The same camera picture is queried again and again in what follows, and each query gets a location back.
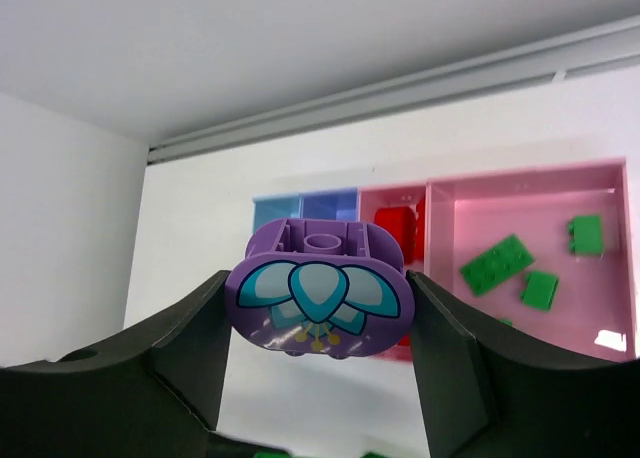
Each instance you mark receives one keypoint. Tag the light blue container tray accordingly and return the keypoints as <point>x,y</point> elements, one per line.
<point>267,209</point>

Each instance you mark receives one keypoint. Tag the purple lotus lego brick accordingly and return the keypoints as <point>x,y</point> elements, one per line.
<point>316,286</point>

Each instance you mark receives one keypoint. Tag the green studded lego plate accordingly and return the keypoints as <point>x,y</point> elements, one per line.
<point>496,265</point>

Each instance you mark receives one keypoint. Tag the large pink container tray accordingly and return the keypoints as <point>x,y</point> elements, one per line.
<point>594,308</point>

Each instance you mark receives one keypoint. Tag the red oval lego brick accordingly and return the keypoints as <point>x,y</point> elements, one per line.
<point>400,222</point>

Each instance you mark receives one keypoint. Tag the green lego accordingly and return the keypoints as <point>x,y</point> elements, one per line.
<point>585,235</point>

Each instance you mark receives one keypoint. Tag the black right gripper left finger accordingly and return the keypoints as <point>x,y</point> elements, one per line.
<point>151,390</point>

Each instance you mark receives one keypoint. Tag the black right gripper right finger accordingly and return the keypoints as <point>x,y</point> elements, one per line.
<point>488,389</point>

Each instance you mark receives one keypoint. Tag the small green lego brick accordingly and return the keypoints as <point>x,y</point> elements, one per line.
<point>540,290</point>

